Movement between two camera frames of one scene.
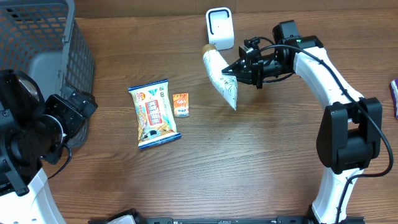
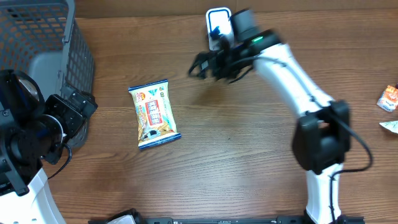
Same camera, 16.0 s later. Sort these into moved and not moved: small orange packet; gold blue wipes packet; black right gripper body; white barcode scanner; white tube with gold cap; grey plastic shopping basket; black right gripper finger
Moved: white tube with gold cap; small orange packet; black right gripper body; black right gripper finger
Not moved: gold blue wipes packet; white barcode scanner; grey plastic shopping basket
